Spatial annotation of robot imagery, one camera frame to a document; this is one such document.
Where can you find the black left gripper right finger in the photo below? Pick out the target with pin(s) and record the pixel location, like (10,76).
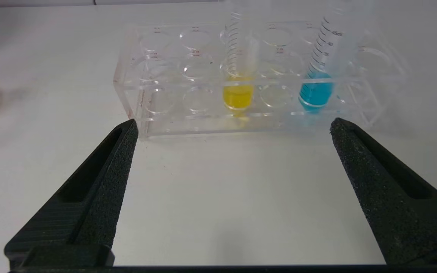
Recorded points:
(400,220)

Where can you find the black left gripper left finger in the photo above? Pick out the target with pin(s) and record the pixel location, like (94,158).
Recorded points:
(89,220)

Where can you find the yellow pigment test tube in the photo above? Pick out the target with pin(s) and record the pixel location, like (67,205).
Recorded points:
(238,94)

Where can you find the blue pigment test tube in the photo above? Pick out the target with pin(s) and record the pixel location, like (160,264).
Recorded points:
(316,93)

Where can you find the clear acrylic test tube rack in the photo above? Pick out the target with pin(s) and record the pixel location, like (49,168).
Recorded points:
(173,76)

